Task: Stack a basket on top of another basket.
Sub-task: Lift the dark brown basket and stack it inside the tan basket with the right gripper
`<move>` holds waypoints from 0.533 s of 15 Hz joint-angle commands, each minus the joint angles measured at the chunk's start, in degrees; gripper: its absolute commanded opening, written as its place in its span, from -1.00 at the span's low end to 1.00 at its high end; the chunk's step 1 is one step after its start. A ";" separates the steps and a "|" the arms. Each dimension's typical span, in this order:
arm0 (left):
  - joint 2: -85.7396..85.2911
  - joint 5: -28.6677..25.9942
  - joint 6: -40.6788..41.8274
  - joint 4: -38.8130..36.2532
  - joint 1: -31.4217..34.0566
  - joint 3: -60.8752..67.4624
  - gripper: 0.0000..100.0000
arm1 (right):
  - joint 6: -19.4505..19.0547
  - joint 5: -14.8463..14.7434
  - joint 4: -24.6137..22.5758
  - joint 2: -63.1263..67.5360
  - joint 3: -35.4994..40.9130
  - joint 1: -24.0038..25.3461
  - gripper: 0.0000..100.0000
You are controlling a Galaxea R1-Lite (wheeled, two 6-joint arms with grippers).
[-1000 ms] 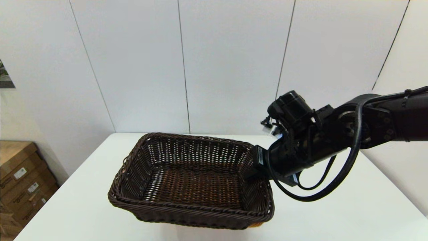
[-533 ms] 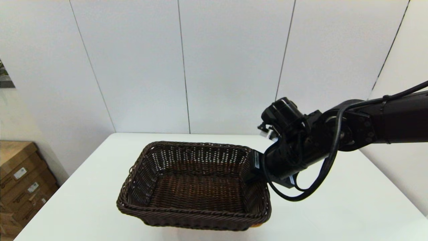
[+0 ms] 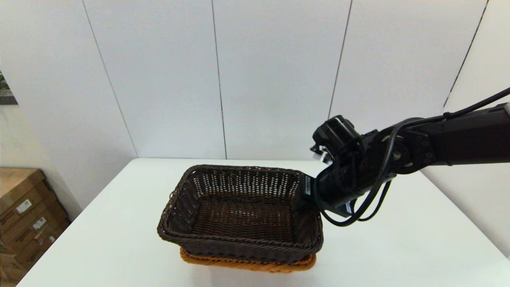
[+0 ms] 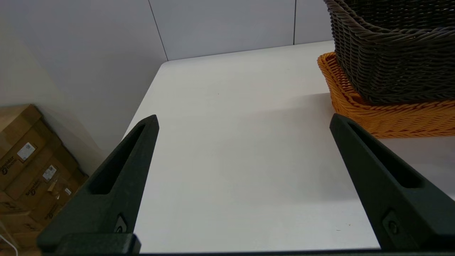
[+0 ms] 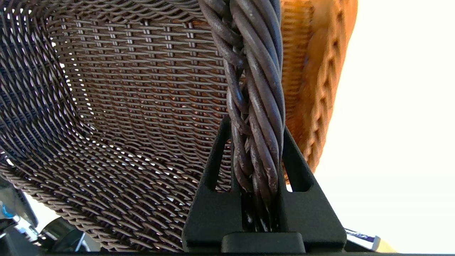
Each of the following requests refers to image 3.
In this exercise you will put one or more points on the dark brown wicker basket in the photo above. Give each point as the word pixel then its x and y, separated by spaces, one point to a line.
pixel 243 215

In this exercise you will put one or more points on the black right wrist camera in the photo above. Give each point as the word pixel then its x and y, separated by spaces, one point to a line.
pixel 334 133

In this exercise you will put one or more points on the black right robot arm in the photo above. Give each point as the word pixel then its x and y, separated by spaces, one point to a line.
pixel 470 139

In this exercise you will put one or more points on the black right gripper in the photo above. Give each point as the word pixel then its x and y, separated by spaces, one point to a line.
pixel 338 187

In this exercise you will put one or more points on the dark wall picture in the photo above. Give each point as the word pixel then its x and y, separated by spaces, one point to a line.
pixel 4 95

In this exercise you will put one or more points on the orange wicker basket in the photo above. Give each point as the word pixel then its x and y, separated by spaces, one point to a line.
pixel 247 264

